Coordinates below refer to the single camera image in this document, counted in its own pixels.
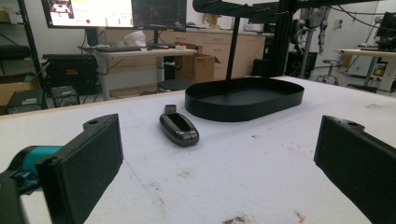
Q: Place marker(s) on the light wood cabinet row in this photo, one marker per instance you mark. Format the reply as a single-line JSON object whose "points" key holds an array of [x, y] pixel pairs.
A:
{"points": [[236, 46]]}

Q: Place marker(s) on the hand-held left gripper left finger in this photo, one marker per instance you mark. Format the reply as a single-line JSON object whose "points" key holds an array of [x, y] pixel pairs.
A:
{"points": [[84, 168]]}

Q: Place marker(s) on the dark grey car key fob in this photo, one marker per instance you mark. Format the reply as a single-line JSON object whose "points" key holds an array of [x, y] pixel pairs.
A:
{"points": [[179, 126]]}

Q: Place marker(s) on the black oval two-tier tray stand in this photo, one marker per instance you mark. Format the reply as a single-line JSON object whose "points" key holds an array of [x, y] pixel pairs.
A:
{"points": [[246, 62]]}

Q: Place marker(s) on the brown cardboard box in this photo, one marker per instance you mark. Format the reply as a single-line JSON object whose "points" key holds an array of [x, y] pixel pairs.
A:
{"points": [[196, 65]]}

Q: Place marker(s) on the light wooden desk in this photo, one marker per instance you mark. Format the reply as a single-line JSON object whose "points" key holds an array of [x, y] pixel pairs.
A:
{"points": [[137, 67]]}

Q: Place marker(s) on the white side table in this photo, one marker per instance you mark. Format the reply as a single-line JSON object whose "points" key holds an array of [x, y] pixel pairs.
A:
{"points": [[373, 67]]}

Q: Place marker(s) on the black keyboard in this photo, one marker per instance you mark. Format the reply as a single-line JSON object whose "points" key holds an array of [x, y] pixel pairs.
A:
{"points": [[120, 48]]}

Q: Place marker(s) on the large monitor with bright screen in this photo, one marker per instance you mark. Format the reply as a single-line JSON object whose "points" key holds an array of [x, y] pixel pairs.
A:
{"points": [[90, 13]]}

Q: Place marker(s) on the dark screen monitor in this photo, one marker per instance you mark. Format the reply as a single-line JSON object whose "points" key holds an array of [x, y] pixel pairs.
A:
{"points": [[159, 14]]}

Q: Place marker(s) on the black equipment case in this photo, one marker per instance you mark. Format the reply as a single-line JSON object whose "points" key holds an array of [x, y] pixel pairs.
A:
{"points": [[72, 72]]}

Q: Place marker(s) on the black metal shelf post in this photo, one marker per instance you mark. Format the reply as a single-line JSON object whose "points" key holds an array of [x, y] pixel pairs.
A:
{"points": [[32, 46]]}

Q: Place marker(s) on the white crumpled bag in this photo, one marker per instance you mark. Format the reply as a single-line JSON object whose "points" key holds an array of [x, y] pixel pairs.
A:
{"points": [[135, 39]]}

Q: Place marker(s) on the black electronic box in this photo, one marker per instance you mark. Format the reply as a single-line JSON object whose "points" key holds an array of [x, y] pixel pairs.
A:
{"points": [[25, 101]]}

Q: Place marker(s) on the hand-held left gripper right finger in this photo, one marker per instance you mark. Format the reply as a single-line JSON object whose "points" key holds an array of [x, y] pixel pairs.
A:
{"points": [[358, 165]]}

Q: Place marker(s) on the metal stool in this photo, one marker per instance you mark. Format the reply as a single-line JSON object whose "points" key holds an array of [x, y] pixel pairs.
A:
{"points": [[330, 71]]}

